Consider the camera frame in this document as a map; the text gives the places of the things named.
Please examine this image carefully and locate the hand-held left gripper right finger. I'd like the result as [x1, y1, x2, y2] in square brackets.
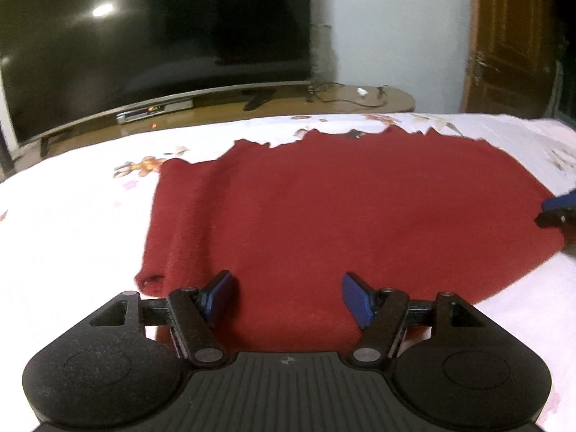
[342, 272, 487, 366]

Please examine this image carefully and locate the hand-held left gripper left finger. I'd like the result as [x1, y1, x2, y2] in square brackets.
[90, 270, 235, 366]

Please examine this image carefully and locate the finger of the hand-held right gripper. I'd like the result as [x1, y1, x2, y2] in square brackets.
[541, 189, 576, 211]
[535, 207, 570, 229]

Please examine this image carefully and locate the red knitted sweater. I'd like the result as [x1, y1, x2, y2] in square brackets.
[135, 125, 563, 352]

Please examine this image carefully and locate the brown wooden door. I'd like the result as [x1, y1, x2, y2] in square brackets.
[459, 0, 561, 115]

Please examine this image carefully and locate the floral bed sheet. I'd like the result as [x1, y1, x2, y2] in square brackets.
[0, 110, 576, 432]

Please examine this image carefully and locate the wooden television cabinet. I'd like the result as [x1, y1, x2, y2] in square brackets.
[0, 83, 415, 176]

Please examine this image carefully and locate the silver set-top box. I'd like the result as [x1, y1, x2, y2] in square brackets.
[116, 99, 195, 124]

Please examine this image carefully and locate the clear glass vase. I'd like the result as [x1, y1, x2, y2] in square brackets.
[310, 22, 338, 86]

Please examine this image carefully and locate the black curved television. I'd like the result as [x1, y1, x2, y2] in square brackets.
[0, 0, 313, 158]

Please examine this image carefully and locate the grey metal frame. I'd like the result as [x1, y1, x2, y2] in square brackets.
[546, 60, 567, 118]

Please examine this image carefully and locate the metal door handle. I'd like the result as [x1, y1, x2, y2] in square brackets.
[468, 51, 489, 84]

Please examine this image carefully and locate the black cable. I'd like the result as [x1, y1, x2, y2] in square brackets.
[308, 82, 392, 106]

